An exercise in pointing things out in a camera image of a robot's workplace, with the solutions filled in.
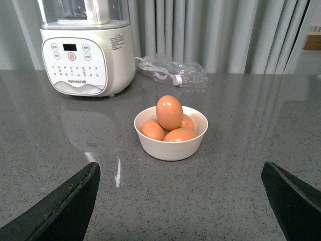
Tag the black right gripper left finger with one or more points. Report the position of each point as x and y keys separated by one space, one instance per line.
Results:
x=64 y=214

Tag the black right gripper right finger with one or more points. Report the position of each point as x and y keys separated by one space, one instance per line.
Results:
x=295 y=203

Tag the brown egg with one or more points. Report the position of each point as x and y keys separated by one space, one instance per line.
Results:
x=169 y=112
x=152 y=129
x=180 y=135
x=187 y=122

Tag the brown egg front in bowl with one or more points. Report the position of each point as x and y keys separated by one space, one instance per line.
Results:
x=180 y=135

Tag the brown egg back in bowl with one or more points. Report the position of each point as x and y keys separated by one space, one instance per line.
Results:
x=187 y=122

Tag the white ceramic bowl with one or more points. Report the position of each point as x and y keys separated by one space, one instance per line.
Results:
x=171 y=151

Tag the wooden shelf in background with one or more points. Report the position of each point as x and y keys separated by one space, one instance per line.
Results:
x=312 y=41

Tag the white soy milk maker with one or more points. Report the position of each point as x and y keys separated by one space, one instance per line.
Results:
x=87 y=46

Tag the clear plastic bag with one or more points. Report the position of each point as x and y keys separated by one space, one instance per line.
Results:
x=164 y=70

